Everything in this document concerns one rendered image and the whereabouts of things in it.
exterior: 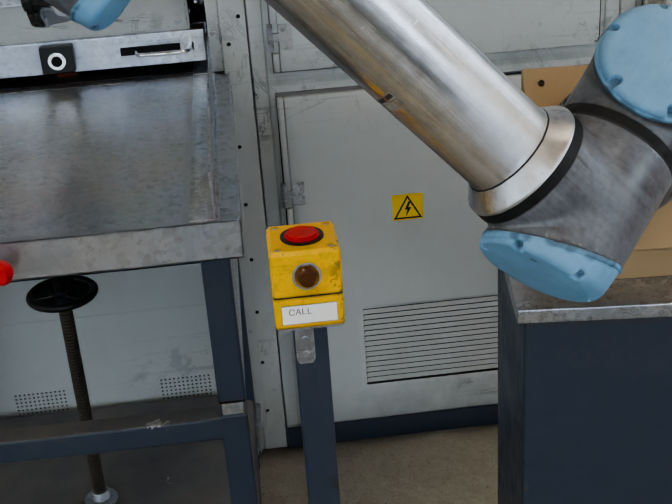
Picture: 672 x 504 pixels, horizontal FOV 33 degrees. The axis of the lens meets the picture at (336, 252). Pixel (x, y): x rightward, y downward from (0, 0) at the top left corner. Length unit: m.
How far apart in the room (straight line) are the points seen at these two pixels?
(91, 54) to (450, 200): 0.74
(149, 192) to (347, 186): 0.67
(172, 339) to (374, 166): 0.55
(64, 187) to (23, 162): 0.14
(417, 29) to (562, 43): 1.07
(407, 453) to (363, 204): 0.57
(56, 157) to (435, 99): 0.80
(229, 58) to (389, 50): 1.01
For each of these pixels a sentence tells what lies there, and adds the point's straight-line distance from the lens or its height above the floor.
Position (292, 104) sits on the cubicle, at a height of 0.78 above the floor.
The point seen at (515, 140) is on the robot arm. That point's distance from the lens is 1.17.
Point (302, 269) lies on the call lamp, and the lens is 1.24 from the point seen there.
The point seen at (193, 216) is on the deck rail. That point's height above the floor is 0.85.
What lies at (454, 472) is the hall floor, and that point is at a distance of 2.38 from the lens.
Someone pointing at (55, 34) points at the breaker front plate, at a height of 0.94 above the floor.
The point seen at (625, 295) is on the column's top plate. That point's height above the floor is 0.75.
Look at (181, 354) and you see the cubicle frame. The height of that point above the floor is 0.26.
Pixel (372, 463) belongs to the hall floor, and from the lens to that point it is 2.41.
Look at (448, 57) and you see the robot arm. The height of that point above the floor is 1.12.
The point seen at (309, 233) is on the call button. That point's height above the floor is 0.91.
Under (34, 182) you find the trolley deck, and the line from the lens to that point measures 1.69.
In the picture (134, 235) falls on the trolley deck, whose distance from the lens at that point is 1.48.
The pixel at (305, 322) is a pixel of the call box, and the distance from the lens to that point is 1.28.
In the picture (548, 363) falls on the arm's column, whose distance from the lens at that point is 1.47.
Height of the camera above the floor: 1.43
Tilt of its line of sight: 26 degrees down
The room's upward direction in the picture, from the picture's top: 4 degrees counter-clockwise
